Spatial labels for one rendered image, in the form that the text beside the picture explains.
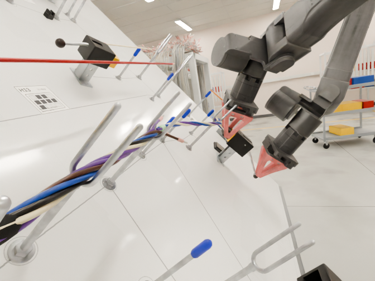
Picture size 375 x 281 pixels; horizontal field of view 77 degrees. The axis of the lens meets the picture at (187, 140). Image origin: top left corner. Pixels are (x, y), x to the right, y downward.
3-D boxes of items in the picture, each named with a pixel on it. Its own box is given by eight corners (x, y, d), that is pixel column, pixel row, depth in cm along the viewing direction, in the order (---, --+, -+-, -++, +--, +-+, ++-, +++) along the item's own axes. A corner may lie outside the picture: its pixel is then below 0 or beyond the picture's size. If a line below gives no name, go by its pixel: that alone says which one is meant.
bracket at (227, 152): (223, 166, 60) (238, 154, 58) (216, 161, 59) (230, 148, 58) (222, 158, 64) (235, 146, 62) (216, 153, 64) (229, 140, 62)
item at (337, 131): (361, 136, 421) (360, 75, 399) (380, 143, 372) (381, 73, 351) (303, 143, 434) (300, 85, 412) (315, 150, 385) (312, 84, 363)
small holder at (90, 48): (35, 57, 36) (56, 18, 34) (85, 73, 44) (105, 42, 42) (47, 77, 35) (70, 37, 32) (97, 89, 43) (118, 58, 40)
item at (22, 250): (41, 251, 18) (150, 123, 13) (20, 269, 16) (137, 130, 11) (22, 233, 18) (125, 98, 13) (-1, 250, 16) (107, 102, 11)
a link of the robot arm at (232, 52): (299, 62, 42) (294, 22, 45) (249, 44, 38) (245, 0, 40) (255, 90, 53) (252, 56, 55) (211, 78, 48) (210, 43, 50)
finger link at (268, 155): (248, 175, 60) (272, 148, 56) (244, 161, 66) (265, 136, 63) (269, 187, 61) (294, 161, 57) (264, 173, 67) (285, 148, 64)
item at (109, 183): (118, 186, 29) (194, 102, 24) (110, 193, 27) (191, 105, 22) (106, 175, 29) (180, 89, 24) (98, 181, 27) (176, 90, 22)
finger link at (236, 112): (214, 137, 55) (229, 100, 51) (212, 126, 61) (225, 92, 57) (240, 146, 55) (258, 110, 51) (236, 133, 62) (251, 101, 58)
